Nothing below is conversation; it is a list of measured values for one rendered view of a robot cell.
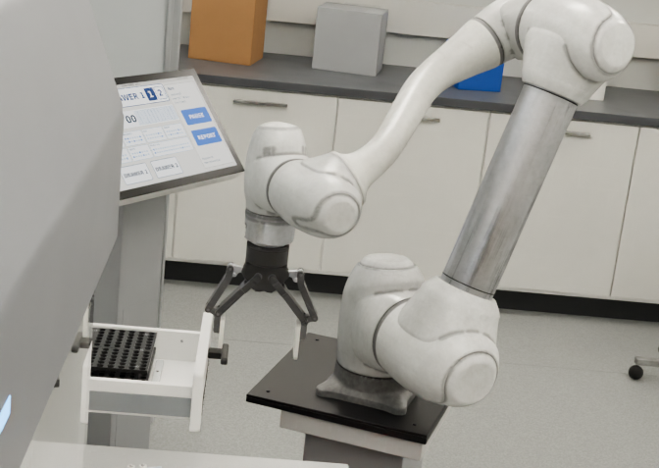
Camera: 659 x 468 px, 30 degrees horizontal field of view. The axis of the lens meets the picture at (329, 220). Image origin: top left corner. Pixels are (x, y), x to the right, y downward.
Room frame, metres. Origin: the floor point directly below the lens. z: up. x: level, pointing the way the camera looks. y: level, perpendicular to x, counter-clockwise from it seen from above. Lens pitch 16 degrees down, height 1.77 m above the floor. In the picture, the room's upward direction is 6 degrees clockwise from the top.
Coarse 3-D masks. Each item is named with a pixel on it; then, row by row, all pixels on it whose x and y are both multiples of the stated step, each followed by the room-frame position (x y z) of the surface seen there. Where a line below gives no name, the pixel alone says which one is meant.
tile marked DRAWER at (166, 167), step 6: (174, 156) 2.96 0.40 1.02; (150, 162) 2.89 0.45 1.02; (156, 162) 2.90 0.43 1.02; (162, 162) 2.92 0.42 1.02; (168, 162) 2.93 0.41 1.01; (174, 162) 2.95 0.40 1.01; (156, 168) 2.89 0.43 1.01; (162, 168) 2.91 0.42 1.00; (168, 168) 2.92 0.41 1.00; (174, 168) 2.94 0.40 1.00; (180, 168) 2.95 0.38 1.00; (156, 174) 2.88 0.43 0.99; (162, 174) 2.89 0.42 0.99; (168, 174) 2.91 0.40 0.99; (174, 174) 2.92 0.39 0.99
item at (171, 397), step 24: (168, 336) 2.14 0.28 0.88; (192, 336) 2.14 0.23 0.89; (168, 360) 2.13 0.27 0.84; (192, 360) 2.14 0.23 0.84; (96, 384) 1.89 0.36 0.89; (120, 384) 1.89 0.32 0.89; (144, 384) 1.90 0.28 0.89; (168, 384) 1.90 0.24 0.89; (192, 384) 2.04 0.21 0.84; (96, 408) 1.89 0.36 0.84; (120, 408) 1.89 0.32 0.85; (144, 408) 1.89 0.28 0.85; (168, 408) 1.90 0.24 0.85
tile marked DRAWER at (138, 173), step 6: (144, 162) 2.87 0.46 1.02; (126, 168) 2.81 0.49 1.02; (132, 168) 2.83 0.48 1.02; (138, 168) 2.85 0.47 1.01; (144, 168) 2.86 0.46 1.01; (126, 174) 2.80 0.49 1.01; (132, 174) 2.82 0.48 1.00; (138, 174) 2.83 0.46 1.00; (144, 174) 2.85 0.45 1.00; (150, 174) 2.86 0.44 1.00; (126, 180) 2.79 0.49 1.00; (132, 180) 2.81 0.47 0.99; (138, 180) 2.82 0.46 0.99; (144, 180) 2.83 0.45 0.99; (150, 180) 2.85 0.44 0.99
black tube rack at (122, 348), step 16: (96, 336) 2.06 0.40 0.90; (112, 336) 2.07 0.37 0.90; (128, 336) 2.08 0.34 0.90; (144, 336) 2.09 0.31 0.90; (96, 352) 2.00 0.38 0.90; (112, 352) 2.00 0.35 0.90; (128, 352) 2.00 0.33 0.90; (96, 368) 1.93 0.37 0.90; (112, 368) 1.93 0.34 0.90; (128, 368) 1.94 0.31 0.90
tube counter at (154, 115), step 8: (128, 112) 2.94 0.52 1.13; (136, 112) 2.96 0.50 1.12; (144, 112) 2.99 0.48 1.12; (152, 112) 3.01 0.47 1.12; (160, 112) 3.03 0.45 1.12; (168, 112) 3.05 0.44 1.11; (176, 112) 3.07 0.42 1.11; (128, 120) 2.93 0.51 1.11; (136, 120) 2.95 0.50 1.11; (144, 120) 2.97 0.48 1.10; (152, 120) 2.99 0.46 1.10; (160, 120) 3.01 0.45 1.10; (168, 120) 3.03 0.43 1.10
